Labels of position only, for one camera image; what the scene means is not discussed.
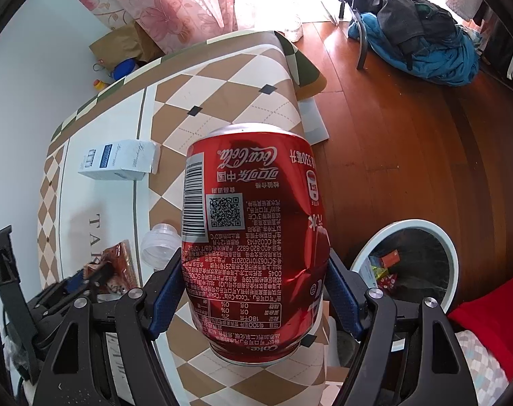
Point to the white flat board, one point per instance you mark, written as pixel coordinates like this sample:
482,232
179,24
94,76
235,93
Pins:
313,122

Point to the pink floral curtain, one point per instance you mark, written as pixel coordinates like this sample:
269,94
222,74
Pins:
163,0

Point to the brown snack wrapper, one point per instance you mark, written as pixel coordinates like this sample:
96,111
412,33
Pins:
119,262

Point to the brown paper bag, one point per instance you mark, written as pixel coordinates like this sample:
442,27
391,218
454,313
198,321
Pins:
117,44

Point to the black jacket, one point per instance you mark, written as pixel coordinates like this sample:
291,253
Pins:
400,12

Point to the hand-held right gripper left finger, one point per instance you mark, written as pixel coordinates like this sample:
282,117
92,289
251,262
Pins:
167,300

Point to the blue jacket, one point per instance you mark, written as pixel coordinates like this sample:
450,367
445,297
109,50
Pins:
442,63

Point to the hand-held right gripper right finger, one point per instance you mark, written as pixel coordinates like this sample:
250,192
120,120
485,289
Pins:
343,300

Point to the white and blue carton box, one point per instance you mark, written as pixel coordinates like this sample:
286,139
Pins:
121,158

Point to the red cloth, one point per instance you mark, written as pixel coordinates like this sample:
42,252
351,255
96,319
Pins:
489,317

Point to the dented red soda can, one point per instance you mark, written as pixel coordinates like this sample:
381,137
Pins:
256,241

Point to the checkered tablecloth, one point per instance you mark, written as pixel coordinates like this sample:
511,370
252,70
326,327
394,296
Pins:
239,89

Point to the black metal clothes rack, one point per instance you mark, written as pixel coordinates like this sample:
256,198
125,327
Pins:
360,29

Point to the pale checkered blanket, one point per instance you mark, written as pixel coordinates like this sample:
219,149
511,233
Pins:
480,368

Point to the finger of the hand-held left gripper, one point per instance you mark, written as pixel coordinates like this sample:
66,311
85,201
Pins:
49,304
76,281

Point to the clear plastic cup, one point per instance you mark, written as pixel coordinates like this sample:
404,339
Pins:
159,243

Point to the blue-lidded can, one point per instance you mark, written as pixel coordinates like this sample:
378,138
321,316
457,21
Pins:
124,69

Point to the red snack packet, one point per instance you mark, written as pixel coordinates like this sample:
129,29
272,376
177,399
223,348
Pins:
385,282

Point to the yellow bottle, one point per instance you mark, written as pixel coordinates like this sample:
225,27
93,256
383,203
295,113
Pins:
99,84

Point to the white round trash bin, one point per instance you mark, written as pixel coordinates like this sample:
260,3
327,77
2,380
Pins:
430,258

